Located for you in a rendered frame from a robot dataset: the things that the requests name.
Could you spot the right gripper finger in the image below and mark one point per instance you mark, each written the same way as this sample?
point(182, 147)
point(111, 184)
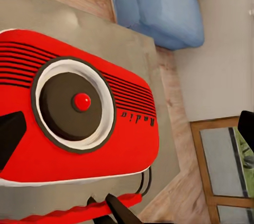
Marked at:
point(122, 214)
point(101, 220)

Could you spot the coffee table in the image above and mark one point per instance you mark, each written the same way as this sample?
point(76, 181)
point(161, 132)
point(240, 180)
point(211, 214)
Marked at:
point(122, 47)

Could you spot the sofa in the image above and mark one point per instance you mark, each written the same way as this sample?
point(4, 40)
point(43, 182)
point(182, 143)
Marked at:
point(173, 24)

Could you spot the radio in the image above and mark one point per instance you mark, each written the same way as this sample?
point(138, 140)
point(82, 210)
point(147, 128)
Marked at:
point(87, 119)

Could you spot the door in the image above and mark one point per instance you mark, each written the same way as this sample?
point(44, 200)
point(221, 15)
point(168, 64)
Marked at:
point(226, 163)

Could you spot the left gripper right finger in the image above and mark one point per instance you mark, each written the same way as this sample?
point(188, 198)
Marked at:
point(246, 127)

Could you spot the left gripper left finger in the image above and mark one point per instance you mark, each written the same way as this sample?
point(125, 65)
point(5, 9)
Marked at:
point(12, 129)

